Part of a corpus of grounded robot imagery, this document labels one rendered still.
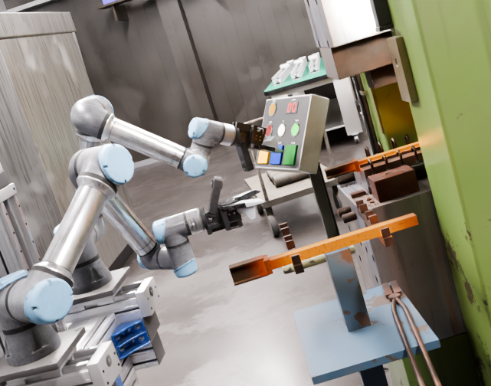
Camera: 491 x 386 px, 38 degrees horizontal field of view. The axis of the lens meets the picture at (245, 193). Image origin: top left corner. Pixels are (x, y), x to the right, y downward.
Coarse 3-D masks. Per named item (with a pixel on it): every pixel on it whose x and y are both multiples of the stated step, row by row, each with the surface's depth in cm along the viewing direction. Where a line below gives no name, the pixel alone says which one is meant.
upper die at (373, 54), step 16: (384, 32) 205; (320, 48) 222; (336, 48) 205; (352, 48) 205; (368, 48) 205; (384, 48) 206; (336, 64) 206; (352, 64) 206; (368, 64) 206; (384, 64) 207
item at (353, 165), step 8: (416, 144) 218; (384, 152) 220; (392, 152) 218; (352, 160) 220; (360, 160) 219; (328, 168) 220; (336, 168) 218; (344, 168) 219; (352, 168) 219; (328, 176) 220; (336, 176) 219
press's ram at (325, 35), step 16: (304, 0) 225; (320, 0) 197; (336, 0) 197; (352, 0) 197; (368, 0) 198; (320, 16) 205; (336, 16) 198; (352, 16) 198; (368, 16) 199; (320, 32) 213; (336, 32) 199; (352, 32) 199; (368, 32) 200
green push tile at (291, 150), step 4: (288, 148) 264; (292, 148) 261; (296, 148) 259; (288, 152) 263; (292, 152) 261; (296, 152) 260; (284, 156) 265; (288, 156) 263; (292, 156) 260; (284, 160) 265; (288, 160) 262; (292, 160) 260; (284, 164) 265; (288, 164) 262; (292, 164) 260
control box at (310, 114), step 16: (304, 96) 261; (320, 96) 259; (304, 112) 259; (320, 112) 259; (272, 128) 278; (288, 128) 268; (304, 128) 258; (320, 128) 260; (288, 144) 266; (304, 144) 257; (320, 144) 260; (256, 160) 286; (304, 160) 257
